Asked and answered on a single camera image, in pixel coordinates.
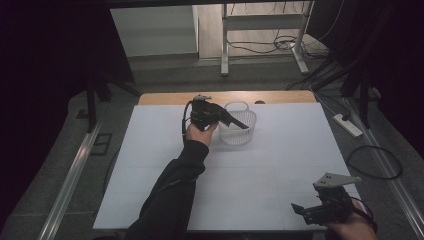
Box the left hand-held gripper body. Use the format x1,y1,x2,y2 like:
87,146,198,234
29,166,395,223
189,94,225,132

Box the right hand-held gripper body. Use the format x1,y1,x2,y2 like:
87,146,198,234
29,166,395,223
307,171,363,225

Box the white plastic mesh basket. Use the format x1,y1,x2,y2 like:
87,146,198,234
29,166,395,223
218,100,258,146

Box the person's left hand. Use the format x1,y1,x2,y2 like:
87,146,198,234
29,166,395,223
185,121,220,148

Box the person's right hand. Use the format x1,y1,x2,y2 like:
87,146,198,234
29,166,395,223
325,199,378,240

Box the white table cover sheet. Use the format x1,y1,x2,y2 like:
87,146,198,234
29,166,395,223
92,102,363,232

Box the wooden table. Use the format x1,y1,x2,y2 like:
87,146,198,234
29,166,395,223
137,90,317,106

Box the white power strip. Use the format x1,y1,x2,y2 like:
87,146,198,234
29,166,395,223
332,112,364,139

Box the white panel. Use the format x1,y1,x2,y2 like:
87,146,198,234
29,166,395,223
109,4,200,58

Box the black floor plate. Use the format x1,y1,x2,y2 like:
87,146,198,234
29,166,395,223
89,132,114,157

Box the black tripod stand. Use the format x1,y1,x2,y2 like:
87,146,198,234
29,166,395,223
312,49,378,130
84,74,143,134

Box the black curtain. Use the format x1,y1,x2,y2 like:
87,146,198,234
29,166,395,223
0,0,136,214
308,0,424,158

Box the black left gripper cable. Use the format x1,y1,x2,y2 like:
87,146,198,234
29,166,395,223
181,100,195,138

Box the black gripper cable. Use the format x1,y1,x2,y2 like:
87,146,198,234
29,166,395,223
181,100,195,138
349,195,380,233

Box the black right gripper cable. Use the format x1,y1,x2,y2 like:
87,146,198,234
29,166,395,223
349,195,380,233

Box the aluminium floor rail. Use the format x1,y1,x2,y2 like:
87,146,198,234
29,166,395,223
37,119,103,240
342,97,424,240

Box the black looped floor cable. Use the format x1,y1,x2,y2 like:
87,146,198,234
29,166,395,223
345,145,404,181

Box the tangled black floor cables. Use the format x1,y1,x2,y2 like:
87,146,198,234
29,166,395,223
226,31,330,62

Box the white metal stand frame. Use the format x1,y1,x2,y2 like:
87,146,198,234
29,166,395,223
220,0,315,77

